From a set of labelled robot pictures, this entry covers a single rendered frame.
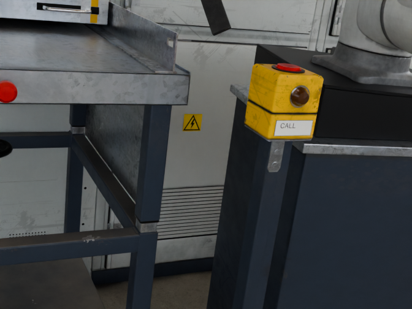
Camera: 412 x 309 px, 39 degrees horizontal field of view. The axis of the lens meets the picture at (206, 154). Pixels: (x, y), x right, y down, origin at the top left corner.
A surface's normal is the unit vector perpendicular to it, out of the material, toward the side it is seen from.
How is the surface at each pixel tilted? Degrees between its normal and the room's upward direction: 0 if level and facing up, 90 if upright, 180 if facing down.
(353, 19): 91
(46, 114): 90
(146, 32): 90
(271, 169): 90
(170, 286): 0
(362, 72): 13
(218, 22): 60
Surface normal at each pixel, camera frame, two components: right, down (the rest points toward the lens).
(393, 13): -0.98, 0.09
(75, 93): 0.41, 0.35
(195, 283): 0.12, -0.94
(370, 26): -0.86, 0.40
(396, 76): 0.44, -0.14
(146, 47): -0.90, 0.03
